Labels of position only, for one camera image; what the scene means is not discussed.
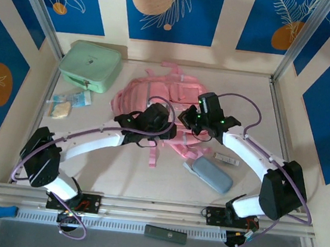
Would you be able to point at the small white box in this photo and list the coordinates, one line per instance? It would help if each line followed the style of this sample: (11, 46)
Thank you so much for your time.
(226, 159)

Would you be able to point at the pink backpack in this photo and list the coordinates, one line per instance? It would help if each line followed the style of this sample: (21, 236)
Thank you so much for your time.
(156, 92)

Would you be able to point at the white item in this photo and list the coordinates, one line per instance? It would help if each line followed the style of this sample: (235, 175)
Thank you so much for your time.
(189, 167)

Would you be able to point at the grey-blue pencil case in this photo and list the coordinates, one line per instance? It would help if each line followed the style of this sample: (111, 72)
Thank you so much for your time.
(213, 174)

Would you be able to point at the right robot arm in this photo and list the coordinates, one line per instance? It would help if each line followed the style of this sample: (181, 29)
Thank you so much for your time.
(248, 155)

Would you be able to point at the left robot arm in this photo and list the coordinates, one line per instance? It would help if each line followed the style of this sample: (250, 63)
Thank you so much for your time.
(90, 144)

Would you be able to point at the clear plastic supplies bag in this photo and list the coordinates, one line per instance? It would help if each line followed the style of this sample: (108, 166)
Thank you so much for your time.
(61, 107)

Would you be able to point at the mint green zip case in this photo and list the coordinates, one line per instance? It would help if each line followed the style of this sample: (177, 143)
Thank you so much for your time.
(85, 62)

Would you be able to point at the dark green flat device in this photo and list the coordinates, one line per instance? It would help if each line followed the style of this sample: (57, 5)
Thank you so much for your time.
(166, 234)

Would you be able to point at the blue foam block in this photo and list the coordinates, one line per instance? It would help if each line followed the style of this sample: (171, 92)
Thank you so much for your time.
(6, 212)

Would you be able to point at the aluminium table edge rail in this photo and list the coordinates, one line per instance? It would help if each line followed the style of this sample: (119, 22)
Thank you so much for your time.
(281, 113)
(41, 105)

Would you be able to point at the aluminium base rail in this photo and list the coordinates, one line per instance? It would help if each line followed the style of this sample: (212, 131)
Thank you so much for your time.
(154, 211)

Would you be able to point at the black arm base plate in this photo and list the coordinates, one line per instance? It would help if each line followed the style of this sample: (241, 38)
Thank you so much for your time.
(214, 216)
(92, 203)

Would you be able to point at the aluminium frame post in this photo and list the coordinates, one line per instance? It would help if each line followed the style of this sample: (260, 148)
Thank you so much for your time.
(40, 8)
(303, 41)

